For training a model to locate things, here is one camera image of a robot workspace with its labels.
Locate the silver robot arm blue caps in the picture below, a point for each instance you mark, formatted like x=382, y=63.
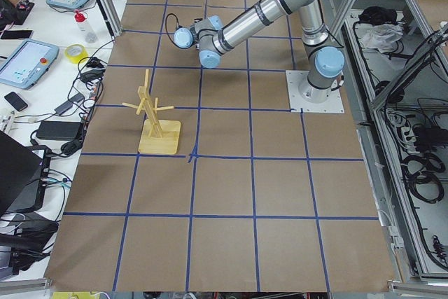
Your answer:
x=213, y=39

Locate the wooden mug tree stand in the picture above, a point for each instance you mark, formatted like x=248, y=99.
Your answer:
x=158, y=136

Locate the large black power brick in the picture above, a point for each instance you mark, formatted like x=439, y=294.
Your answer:
x=58, y=130

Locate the red cap squeeze bottle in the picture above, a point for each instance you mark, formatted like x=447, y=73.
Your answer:
x=85, y=27

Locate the yellow tape roll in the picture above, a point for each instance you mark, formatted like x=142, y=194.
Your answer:
x=76, y=53

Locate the black laptop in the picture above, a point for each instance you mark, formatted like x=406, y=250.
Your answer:
x=23, y=169

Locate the teach pendant tablet near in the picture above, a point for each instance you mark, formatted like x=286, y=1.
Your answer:
x=28, y=62

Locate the black smartphone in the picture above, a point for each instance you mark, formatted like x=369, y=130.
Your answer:
x=16, y=101

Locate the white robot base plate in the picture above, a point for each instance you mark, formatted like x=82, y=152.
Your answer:
x=305, y=98

